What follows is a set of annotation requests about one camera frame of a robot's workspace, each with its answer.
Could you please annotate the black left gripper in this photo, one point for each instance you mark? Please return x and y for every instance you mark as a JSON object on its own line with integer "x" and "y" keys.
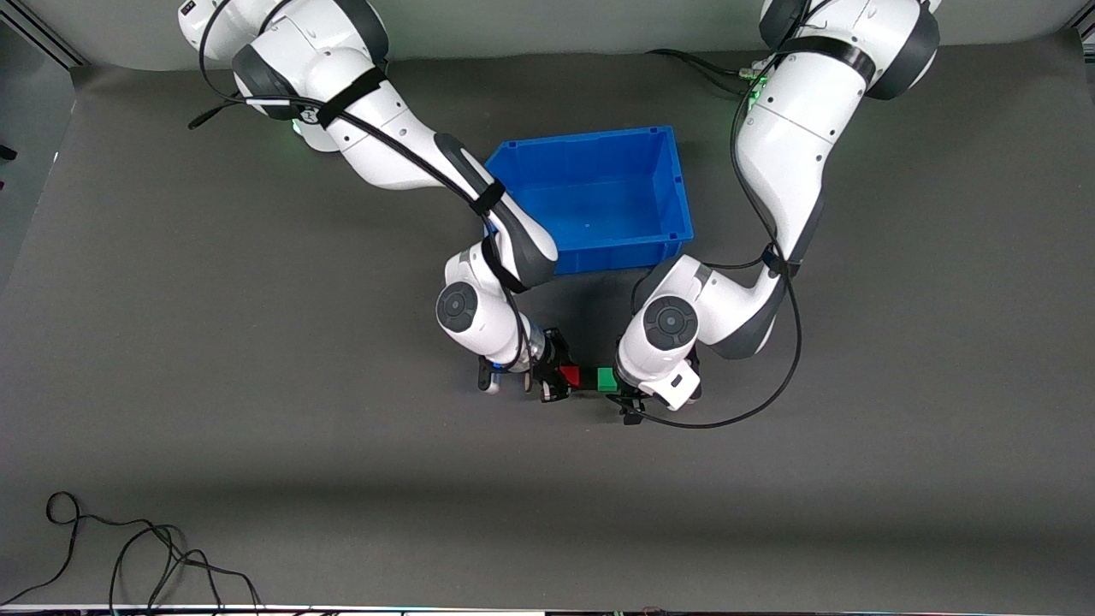
{"x": 630, "y": 400}

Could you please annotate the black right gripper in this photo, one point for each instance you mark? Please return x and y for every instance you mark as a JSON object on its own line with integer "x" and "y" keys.
{"x": 553, "y": 359}

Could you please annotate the small red cube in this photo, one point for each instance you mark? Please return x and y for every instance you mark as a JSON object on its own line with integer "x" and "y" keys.
{"x": 571, "y": 376}

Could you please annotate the small green cube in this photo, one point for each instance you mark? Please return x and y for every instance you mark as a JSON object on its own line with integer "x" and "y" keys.
{"x": 606, "y": 380}

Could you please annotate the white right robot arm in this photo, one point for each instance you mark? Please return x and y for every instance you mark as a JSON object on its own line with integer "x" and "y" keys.
{"x": 376, "y": 111}

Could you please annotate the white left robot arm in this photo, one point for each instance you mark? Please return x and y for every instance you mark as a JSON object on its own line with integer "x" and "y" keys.
{"x": 796, "y": 137}

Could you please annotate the small black cube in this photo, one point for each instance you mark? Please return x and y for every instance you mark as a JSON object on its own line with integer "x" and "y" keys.
{"x": 589, "y": 379}

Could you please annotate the dark grey table mat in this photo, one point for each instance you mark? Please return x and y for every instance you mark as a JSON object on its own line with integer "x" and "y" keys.
{"x": 547, "y": 479}

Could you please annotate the blue plastic storage bin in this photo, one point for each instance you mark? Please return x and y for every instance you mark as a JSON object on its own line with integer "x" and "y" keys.
{"x": 599, "y": 197}

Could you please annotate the black aluminium frame rail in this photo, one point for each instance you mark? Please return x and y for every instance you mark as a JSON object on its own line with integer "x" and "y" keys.
{"x": 43, "y": 38}

